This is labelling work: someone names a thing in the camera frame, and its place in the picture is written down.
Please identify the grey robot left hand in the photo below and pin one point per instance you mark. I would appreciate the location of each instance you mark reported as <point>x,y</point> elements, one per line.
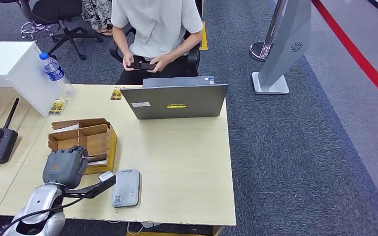
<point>63,167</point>

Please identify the person's right hand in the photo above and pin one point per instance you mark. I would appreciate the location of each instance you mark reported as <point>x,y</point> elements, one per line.
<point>128,60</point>

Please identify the person's left hand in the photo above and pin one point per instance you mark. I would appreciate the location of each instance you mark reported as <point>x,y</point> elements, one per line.
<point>161,62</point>

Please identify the black smartphone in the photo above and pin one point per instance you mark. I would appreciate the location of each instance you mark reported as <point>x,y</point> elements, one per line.
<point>141,66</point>

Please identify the yellow picture ID card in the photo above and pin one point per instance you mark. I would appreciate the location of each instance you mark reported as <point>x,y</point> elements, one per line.
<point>116,93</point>

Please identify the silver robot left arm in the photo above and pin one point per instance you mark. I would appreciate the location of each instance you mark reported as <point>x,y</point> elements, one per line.
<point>42,202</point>

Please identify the person's left forearm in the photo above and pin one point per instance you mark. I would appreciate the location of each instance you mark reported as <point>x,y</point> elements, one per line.
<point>185,45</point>

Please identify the person's right forearm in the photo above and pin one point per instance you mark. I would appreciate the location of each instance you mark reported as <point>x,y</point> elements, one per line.
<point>122,40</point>

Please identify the cardboard card organizer box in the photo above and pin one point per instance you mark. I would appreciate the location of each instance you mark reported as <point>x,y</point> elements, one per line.
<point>94,140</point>

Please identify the person standing behind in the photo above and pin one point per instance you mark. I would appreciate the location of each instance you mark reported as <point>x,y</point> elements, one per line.
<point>96,13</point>

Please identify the grey laptop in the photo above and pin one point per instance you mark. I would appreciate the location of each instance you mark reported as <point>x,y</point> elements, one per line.
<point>176,102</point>

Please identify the clear plastic water bottle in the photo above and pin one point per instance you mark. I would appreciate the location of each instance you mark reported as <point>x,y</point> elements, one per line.
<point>54,70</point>

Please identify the black swivel chair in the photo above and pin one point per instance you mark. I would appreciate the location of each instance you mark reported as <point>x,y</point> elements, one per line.
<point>55,9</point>

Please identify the white box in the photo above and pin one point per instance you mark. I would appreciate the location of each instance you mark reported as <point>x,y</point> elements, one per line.
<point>19,73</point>

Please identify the grey kiosk stand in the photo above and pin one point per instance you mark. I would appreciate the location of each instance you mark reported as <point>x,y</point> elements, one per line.
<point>288,39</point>

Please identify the black camera bracket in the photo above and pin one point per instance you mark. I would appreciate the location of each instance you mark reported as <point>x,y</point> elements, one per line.
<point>92,190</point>

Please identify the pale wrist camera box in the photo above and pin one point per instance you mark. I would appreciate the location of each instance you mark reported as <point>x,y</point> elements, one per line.
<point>106,177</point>

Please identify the chrome stanchion post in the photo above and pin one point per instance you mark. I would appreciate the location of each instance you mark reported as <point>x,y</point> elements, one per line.
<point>269,39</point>

